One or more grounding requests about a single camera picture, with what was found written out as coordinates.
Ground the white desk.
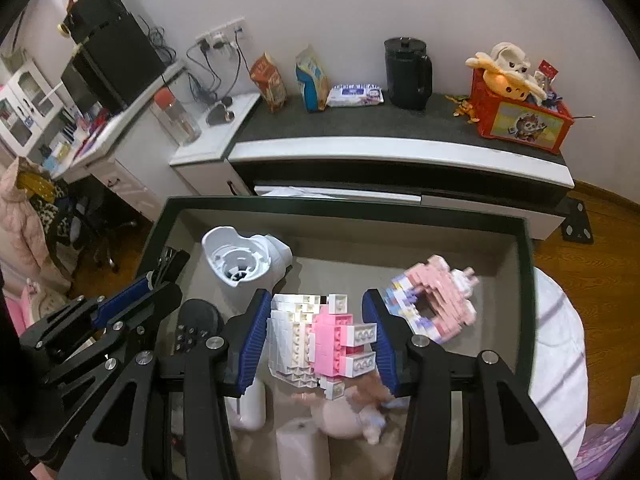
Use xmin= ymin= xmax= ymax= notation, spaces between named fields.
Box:
xmin=49 ymin=59 xmax=187 ymax=223

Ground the pink jacket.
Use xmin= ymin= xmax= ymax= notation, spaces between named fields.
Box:
xmin=0 ymin=156 xmax=55 ymax=292

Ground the orange snack bag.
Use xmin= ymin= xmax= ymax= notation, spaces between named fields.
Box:
xmin=248 ymin=51 xmax=288 ymax=113

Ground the blue snack bag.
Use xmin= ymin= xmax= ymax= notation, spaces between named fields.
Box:
xmin=294 ymin=45 xmax=331 ymax=113

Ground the wet wipes pack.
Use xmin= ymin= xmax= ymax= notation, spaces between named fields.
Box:
xmin=325 ymin=83 xmax=385 ymax=109

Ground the cream plush toy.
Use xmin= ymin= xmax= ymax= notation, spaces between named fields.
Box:
xmin=465 ymin=42 xmax=549 ymax=102

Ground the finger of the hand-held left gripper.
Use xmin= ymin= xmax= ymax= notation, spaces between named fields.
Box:
xmin=102 ymin=281 xmax=184 ymax=357
xmin=75 ymin=246 xmax=192 ymax=329

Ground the pink pig figurine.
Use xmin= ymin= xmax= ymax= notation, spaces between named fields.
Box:
xmin=299 ymin=376 xmax=391 ymax=445

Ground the black remote control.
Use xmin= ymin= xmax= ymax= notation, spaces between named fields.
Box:
xmin=170 ymin=298 xmax=225 ymax=361

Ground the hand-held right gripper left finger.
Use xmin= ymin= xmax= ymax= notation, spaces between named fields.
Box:
xmin=60 ymin=287 xmax=273 ymax=480

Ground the black office chair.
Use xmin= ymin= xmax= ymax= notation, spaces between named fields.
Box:
xmin=49 ymin=179 xmax=138 ymax=275

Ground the white cabinet dark top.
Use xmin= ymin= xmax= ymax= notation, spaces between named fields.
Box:
xmin=227 ymin=91 xmax=577 ymax=242

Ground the black power cable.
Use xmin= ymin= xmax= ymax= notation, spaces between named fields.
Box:
xmin=186 ymin=40 xmax=252 ymax=107

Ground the black monitor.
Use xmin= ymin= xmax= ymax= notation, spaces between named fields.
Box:
xmin=60 ymin=62 xmax=112 ymax=112

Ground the white nightstand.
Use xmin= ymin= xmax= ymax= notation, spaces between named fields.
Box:
xmin=168 ymin=91 xmax=262 ymax=197

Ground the small black device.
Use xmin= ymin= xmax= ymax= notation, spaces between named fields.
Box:
xmin=206 ymin=97 xmax=236 ymax=127

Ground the black kettle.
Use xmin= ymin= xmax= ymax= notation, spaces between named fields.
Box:
xmin=383 ymin=36 xmax=434 ymax=111

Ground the white pink building block figure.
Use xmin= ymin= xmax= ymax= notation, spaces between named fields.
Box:
xmin=266 ymin=292 xmax=379 ymax=402

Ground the white cat-ear plastic holder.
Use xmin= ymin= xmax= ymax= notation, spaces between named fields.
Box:
xmin=201 ymin=226 xmax=294 ymax=289

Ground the clear bottle orange cap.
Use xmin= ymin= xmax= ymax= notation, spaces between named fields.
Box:
xmin=152 ymin=87 xmax=203 ymax=148

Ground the white wall outlet strip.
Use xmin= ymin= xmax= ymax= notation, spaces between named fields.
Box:
xmin=194 ymin=18 xmax=247 ymax=52

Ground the pink storage box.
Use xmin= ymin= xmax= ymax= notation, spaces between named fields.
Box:
xmin=134 ymin=195 xmax=540 ymax=480

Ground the white power adapter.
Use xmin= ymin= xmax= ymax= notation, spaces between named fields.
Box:
xmin=276 ymin=417 xmax=332 ymax=480

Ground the small orange toy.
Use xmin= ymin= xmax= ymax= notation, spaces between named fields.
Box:
xmin=444 ymin=93 xmax=482 ymax=124

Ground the red toy box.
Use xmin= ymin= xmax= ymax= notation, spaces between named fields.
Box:
xmin=469 ymin=66 xmax=577 ymax=154

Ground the black bathroom scale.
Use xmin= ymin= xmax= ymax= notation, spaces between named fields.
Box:
xmin=559 ymin=198 xmax=597 ymax=247

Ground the purple printed cloth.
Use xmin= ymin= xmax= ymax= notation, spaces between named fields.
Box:
xmin=572 ymin=409 xmax=637 ymax=480

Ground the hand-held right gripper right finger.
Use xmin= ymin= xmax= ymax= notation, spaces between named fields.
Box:
xmin=362 ymin=288 xmax=576 ymax=480

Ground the white glass-door cabinet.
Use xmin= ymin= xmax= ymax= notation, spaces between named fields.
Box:
xmin=0 ymin=56 xmax=57 ymax=162

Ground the white cat figurine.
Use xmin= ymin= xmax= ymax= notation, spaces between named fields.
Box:
xmin=229 ymin=379 xmax=267 ymax=432

